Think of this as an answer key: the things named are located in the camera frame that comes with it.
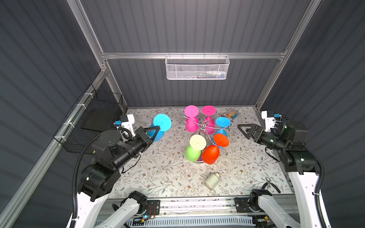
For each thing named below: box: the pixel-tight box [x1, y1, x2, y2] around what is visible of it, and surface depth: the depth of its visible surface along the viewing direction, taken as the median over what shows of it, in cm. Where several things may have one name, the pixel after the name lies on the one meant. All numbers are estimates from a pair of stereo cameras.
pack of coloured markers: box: [221, 111, 238, 122], surface depth 116 cm
